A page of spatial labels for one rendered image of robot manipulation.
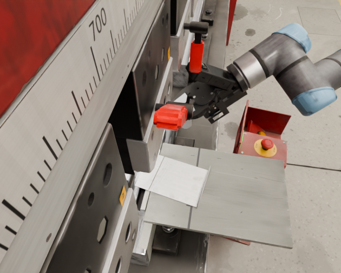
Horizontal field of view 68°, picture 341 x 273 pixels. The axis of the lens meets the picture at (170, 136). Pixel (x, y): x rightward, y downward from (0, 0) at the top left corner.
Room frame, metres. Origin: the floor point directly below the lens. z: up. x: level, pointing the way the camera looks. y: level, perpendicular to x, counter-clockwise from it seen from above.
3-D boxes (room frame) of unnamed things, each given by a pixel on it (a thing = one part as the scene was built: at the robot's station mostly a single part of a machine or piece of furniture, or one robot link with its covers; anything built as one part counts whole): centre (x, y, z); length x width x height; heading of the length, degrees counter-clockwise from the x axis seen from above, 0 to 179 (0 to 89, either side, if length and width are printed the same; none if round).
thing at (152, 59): (0.23, 0.05, 1.26); 0.15 x 0.09 x 0.17; 170
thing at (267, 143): (0.49, -0.31, 0.79); 0.04 x 0.04 x 0.04
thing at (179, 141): (0.29, -0.01, 0.89); 0.30 x 0.05 x 0.03; 170
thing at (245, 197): (0.23, -0.10, 1.00); 0.26 x 0.18 x 0.01; 80
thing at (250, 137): (0.54, -0.32, 0.75); 0.20 x 0.16 x 0.18; 162
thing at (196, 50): (0.40, -0.04, 1.20); 0.04 x 0.02 x 0.10; 80
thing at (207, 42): (0.84, -0.12, 0.89); 0.30 x 0.05 x 0.03; 170
